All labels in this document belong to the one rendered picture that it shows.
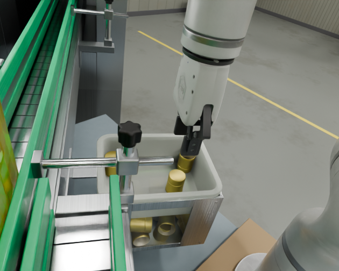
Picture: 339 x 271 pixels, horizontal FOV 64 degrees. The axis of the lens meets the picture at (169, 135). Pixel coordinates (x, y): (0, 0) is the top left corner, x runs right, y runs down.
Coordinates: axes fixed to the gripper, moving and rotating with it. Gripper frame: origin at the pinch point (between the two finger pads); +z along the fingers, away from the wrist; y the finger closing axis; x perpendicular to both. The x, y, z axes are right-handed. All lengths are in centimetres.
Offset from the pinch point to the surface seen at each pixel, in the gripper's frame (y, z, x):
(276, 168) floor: -95, 108, 119
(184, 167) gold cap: -4.5, 12.4, 3.1
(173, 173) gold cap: -0.3, 9.9, -0.7
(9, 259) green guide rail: 22.4, -4.5, -21.9
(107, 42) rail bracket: -52, 4, -13
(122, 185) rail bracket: 11.3, -0.5, -11.8
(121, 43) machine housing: -74, 12, -7
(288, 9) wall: -586, 84, 409
